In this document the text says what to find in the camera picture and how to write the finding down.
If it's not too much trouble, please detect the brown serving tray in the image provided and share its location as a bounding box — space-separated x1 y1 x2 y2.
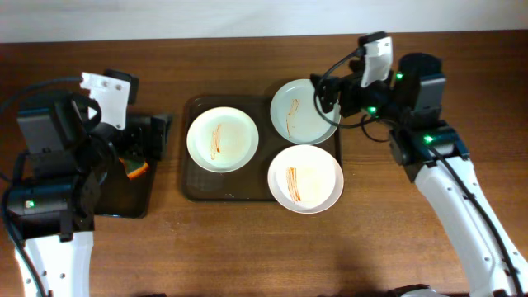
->
181 94 342 203

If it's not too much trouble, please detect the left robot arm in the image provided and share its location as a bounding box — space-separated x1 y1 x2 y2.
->
1 90 172 296

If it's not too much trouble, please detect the small black tray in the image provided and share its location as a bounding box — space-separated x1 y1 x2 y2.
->
95 157 160 219

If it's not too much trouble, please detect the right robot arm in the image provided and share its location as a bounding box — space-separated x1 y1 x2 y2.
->
309 50 527 296

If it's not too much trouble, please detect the white plate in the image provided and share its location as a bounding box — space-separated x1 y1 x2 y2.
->
267 145 344 215
186 106 259 173
270 79 337 144

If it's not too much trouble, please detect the orange green scrub sponge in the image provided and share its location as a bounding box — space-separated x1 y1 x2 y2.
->
120 158 149 180

